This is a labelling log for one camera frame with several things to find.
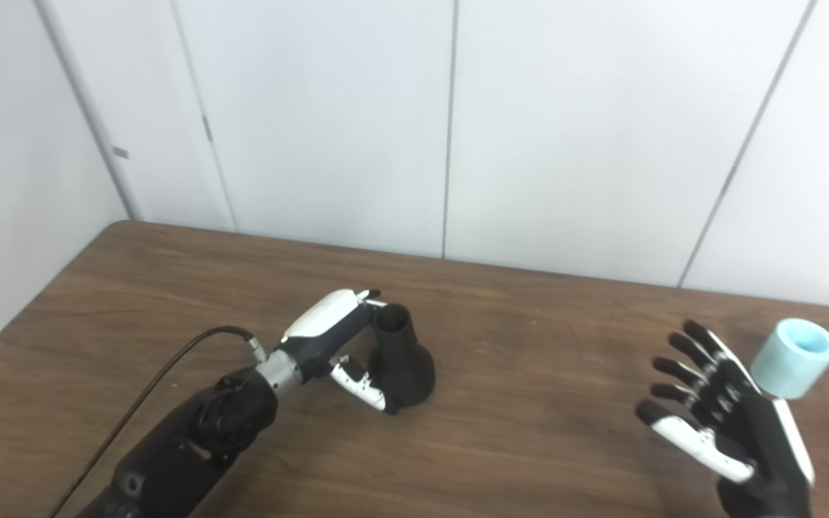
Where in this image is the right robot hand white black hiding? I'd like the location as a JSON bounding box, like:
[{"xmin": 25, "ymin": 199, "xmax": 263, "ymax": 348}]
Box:
[{"xmin": 635, "ymin": 319, "xmax": 816, "ymax": 518}]

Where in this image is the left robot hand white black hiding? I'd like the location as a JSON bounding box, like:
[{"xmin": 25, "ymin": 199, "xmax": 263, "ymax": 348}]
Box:
[{"xmin": 281, "ymin": 288, "xmax": 399, "ymax": 416}]

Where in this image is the light-blue hose piece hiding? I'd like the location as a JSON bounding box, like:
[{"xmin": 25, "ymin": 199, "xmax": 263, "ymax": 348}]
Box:
[{"xmin": 750, "ymin": 319, "xmax": 829, "ymax": 399}]

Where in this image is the black funnel-shaped nozzle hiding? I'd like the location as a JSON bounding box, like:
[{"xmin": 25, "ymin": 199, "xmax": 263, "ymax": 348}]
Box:
[{"xmin": 371, "ymin": 303, "xmax": 436, "ymax": 413}]

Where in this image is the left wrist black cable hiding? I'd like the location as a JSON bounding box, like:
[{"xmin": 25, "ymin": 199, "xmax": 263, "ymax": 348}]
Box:
[{"xmin": 47, "ymin": 326, "xmax": 269, "ymax": 518}]

